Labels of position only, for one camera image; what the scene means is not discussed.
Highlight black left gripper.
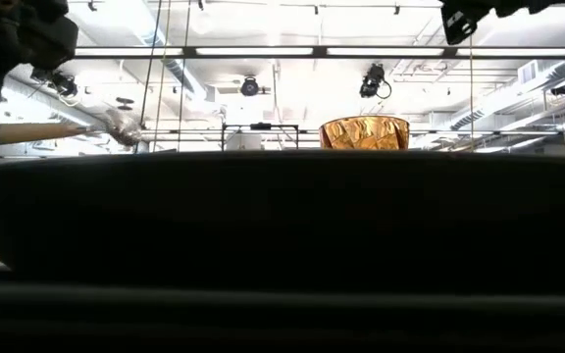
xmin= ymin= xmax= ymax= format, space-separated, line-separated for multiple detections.
xmin=0 ymin=0 xmax=79 ymax=169

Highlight white box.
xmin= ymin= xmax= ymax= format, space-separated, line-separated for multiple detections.
xmin=226 ymin=132 xmax=263 ymax=151

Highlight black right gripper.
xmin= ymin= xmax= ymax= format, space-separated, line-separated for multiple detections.
xmin=440 ymin=0 xmax=497 ymax=46

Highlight hanging cord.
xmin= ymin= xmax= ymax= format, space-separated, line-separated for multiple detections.
xmin=177 ymin=0 xmax=191 ymax=151
xmin=138 ymin=0 xmax=164 ymax=128
xmin=152 ymin=0 xmax=173 ymax=151
xmin=468 ymin=46 xmax=475 ymax=151

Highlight amber faceted cup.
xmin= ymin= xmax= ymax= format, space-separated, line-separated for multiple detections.
xmin=318 ymin=115 xmax=411 ymax=151

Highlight black round plate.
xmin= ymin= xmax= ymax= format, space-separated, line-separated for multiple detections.
xmin=0 ymin=149 xmax=565 ymax=295

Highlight black overhead light bar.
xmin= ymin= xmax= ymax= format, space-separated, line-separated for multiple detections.
xmin=74 ymin=45 xmax=565 ymax=61

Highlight silver ventilation duct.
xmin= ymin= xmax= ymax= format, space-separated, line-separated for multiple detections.
xmin=154 ymin=28 xmax=216 ymax=103

